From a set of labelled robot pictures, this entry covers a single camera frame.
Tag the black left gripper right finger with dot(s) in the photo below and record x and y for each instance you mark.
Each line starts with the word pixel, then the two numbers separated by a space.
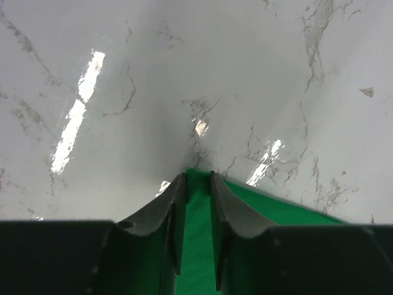
pixel 254 255

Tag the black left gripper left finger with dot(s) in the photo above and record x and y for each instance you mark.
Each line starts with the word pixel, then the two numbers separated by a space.
pixel 140 254

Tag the green t shirt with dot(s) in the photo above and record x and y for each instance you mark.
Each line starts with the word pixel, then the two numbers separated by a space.
pixel 197 271

